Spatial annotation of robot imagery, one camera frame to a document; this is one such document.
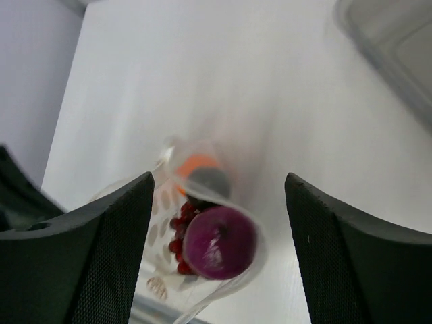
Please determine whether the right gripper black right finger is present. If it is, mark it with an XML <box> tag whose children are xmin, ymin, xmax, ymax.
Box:
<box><xmin>285</xmin><ymin>173</ymin><xmax>431</xmax><ymax>323</ymax></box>

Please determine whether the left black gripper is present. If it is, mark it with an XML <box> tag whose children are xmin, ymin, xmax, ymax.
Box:
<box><xmin>1</xmin><ymin>145</ymin><xmax>64</xmax><ymax>232</ymax></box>

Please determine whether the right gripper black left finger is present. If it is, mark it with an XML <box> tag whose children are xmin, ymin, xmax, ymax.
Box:
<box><xmin>1</xmin><ymin>172</ymin><xmax>155</xmax><ymax>323</ymax></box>

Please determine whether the red grape bunch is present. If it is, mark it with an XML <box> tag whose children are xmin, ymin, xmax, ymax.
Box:
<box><xmin>168</xmin><ymin>202</ymin><xmax>198</xmax><ymax>275</ymax></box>

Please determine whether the clear zip top bag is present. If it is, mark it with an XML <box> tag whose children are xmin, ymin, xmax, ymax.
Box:
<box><xmin>87</xmin><ymin>134</ymin><xmax>269</xmax><ymax>324</ymax></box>

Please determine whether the purple onion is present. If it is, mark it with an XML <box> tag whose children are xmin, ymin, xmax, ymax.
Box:
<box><xmin>183</xmin><ymin>206</ymin><xmax>258</xmax><ymax>281</ymax></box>

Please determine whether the orange fruit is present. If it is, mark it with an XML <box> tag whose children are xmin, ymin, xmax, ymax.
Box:
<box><xmin>175</xmin><ymin>153</ymin><xmax>221</xmax><ymax>178</ymax></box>

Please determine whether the clear plastic bin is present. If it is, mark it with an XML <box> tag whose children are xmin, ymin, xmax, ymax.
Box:
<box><xmin>335</xmin><ymin>1</ymin><xmax>431</xmax><ymax>128</ymax></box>

